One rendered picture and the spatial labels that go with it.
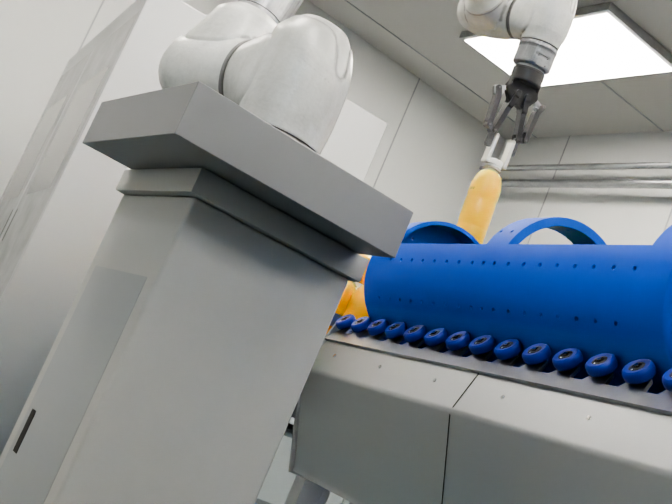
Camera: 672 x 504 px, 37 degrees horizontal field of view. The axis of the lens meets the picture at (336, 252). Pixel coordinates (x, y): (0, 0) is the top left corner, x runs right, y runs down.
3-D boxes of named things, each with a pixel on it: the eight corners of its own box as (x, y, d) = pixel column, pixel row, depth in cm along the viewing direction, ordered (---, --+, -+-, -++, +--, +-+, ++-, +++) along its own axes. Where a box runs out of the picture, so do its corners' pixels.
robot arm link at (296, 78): (281, 122, 153) (336, -1, 157) (203, 110, 165) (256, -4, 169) (338, 169, 165) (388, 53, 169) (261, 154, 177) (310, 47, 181)
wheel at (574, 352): (585, 346, 146) (590, 358, 146) (566, 344, 150) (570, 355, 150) (563, 362, 144) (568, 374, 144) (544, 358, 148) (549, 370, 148)
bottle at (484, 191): (468, 247, 229) (494, 173, 231) (487, 250, 223) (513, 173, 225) (445, 236, 225) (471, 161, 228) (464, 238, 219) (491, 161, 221)
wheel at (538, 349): (553, 342, 152) (558, 353, 153) (535, 339, 156) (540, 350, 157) (532, 356, 151) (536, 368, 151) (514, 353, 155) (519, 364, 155)
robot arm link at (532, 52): (565, 52, 224) (556, 76, 224) (545, 56, 233) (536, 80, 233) (532, 35, 222) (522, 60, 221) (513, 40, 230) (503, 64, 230)
